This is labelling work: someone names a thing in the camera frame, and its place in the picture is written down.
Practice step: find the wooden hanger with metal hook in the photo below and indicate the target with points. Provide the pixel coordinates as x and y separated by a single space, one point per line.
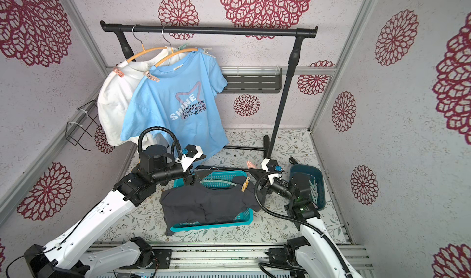
144 50

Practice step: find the white t-shirt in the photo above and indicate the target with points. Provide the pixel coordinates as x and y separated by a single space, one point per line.
115 96

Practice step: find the black wall shelf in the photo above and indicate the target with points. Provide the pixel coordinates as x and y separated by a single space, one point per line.
253 80

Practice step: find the white clothespin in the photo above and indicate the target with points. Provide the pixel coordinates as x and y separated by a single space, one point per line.
208 51

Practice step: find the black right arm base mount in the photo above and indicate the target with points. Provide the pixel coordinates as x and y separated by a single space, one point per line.
286 255

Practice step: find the black clothes rack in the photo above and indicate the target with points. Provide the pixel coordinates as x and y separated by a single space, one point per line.
299 34

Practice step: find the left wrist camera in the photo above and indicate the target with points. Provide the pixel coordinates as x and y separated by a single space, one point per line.
190 154

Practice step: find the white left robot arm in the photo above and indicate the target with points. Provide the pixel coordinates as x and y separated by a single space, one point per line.
162 159

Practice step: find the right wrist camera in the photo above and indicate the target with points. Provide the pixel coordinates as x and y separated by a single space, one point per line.
270 165

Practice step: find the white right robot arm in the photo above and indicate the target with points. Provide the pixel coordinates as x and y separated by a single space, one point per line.
314 253

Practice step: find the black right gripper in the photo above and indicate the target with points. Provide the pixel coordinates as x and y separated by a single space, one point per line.
268 175

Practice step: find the salmon pink clothespin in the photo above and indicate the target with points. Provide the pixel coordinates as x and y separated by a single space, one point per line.
251 165

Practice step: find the dark grey t-shirt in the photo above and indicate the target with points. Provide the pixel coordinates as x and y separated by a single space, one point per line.
197 203

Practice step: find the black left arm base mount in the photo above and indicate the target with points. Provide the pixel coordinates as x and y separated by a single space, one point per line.
150 257

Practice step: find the teal perforated tray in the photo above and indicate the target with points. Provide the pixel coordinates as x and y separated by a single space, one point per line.
244 218

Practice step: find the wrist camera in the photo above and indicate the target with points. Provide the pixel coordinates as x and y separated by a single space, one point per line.
270 165
190 154

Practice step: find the light blue t-shirt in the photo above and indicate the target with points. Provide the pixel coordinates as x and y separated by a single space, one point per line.
183 101

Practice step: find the pale green hanger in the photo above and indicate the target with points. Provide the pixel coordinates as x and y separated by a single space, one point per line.
217 183

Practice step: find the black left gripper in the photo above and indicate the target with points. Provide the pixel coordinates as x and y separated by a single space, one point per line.
190 177

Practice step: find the peach beige clothespin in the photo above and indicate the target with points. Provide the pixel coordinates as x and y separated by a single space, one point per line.
149 76

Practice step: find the mint green clothespin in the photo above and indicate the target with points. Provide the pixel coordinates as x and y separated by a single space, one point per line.
182 47

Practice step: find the black wire wall rack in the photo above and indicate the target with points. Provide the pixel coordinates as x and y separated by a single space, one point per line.
79 127

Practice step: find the tan yellow clothespin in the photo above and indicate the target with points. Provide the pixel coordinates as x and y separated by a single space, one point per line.
245 184

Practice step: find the teal plastic clothespin bin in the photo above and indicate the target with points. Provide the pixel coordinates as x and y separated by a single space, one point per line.
310 183

